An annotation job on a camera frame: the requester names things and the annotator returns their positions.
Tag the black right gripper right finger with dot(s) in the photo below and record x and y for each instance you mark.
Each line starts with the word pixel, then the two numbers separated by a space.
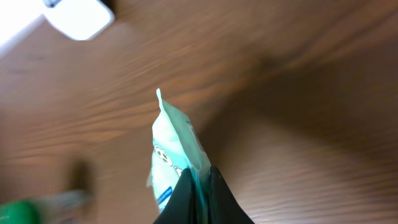
pixel 222 205

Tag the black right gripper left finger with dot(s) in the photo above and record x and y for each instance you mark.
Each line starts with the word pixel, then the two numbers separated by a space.
pixel 181 207

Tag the teal wipes packet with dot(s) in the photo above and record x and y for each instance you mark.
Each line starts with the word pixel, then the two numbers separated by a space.
pixel 175 148

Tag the green lid jar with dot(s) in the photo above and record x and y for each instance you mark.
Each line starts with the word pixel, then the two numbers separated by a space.
pixel 63 208

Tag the white barcode scanner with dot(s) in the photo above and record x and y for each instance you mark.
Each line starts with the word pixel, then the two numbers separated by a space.
pixel 79 19

